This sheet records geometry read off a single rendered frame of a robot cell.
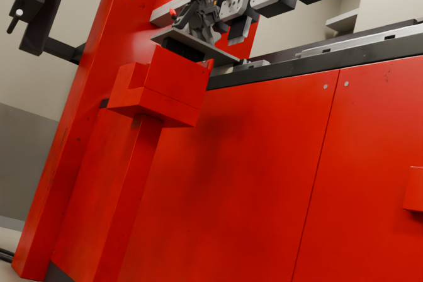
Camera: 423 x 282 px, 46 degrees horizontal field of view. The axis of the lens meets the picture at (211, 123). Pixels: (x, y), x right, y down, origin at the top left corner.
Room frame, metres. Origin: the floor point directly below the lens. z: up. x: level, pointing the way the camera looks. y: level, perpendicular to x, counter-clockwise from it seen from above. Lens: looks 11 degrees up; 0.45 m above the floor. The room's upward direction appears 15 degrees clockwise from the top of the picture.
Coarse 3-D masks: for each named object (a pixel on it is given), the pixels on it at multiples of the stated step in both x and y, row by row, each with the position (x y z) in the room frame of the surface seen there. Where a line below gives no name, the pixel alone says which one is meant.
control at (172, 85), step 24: (120, 72) 1.26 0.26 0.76; (144, 72) 1.20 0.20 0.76; (168, 72) 1.13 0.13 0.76; (192, 72) 1.16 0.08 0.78; (120, 96) 1.21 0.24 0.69; (144, 96) 1.11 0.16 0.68; (168, 96) 1.14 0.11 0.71; (192, 96) 1.17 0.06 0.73; (168, 120) 1.19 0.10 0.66; (192, 120) 1.18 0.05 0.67
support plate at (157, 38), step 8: (168, 32) 1.51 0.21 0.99; (176, 32) 1.49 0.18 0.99; (184, 32) 1.49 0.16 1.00; (152, 40) 1.63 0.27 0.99; (160, 40) 1.61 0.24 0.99; (184, 40) 1.54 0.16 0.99; (192, 40) 1.52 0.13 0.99; (200, 40) 1.52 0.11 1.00; (200, 48) 1.58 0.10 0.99; (208, 48) 1.55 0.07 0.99; (216, 48) 1.55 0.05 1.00; (208, 56) 1.63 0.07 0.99; (216, 56) 1.61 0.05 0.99; (224, 56) 1.59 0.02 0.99; (232, 56) 1.58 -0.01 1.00; (216, 64) 1.70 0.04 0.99; (224, 64) 1.67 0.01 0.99
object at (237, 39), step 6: (240, 18) 1.68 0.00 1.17; (246, 18) 1.64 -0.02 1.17; (234, 24) 1.70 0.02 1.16; (240, 24) 1.67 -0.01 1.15; (246, 24) 1.64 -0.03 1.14; (234, 30) 1.69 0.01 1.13; (240, 30) 1.66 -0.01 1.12; (246, 30) 1.64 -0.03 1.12; (228, 36) 1.72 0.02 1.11; (234, 36) 1.68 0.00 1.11; (240, 36) 1.65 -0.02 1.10; (246, 36) 1.65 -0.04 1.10; (228, 42) 1.73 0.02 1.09; (234, 42) 1.69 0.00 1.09
